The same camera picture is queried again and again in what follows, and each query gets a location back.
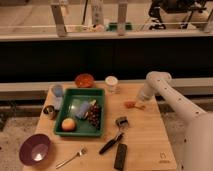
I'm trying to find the metal fork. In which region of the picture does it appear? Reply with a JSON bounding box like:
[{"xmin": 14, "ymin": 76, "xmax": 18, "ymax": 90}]
[{"xmin": 56, "ymin": 147, "xmax": 87, "ymax": 169}]

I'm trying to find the purple bowl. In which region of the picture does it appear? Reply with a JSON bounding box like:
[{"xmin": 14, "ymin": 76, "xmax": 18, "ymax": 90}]
[{"xmin": 19, "ymin": 134, "xmax": 51, "ymax": 166}]

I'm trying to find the peach fruit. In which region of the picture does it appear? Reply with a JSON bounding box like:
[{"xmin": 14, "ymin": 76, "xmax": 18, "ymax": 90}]
[{"xmin": 61, "ymin": 118, "xmax": 76, "ymax": 131}]

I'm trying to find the green box on shelf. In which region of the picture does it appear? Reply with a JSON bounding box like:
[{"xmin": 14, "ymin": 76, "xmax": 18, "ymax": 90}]
[{"xmin": 108, "ymin": 22, "xmax": 132, "ymax": 31}]

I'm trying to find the green plastic tray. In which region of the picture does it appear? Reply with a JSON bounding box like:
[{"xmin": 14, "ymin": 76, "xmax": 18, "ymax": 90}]
[{"xmin": 54, "ymin": 88, "xmax": 105, "ymax": 137}]

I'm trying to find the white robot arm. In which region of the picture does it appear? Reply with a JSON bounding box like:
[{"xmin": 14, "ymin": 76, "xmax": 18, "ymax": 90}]
[{"xmin": 137, "ymin": 71, "xmax": 213, "ymax": 171}]

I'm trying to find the dark robot in background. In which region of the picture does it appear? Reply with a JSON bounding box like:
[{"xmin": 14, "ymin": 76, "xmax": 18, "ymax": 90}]
[{"xmin": 148, "ymin": 0, "xmax": 209, "ymax": 29}]

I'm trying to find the black rectangular block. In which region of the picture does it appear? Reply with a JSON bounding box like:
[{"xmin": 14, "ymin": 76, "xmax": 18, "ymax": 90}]
[{"xmin": 114, "ymin": 143, "xmax": 127, "ymax": 171}]

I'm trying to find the dark grape bunch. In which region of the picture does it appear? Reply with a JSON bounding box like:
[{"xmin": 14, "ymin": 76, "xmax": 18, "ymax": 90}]
[{"xmin": 86, "ymin": 104, "xmax": 101, "ymax": 130}]

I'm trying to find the orange bowl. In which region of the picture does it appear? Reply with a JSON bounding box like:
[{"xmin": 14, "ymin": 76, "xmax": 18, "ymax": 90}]
[{"xmin": 75, "ymin": 73, "xmax": 94, "ymax": 88}]

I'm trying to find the white paper cup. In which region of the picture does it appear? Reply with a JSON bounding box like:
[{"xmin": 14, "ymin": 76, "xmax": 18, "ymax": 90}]
[{"xmin": 105, "ymin": 76, "xmax": 118, "ymax": 93}]

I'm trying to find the light blue cup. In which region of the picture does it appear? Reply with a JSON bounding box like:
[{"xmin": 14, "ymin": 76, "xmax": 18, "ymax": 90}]
[{"xmin": 51, "ymin": 84, "xmax": 63, "ymax": 98}]

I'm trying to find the blue sponge block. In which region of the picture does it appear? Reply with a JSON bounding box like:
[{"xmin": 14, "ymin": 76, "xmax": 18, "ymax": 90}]
[{"xmin": 76, "ymin": 101, "xmax": 90, "ymax": 119}]

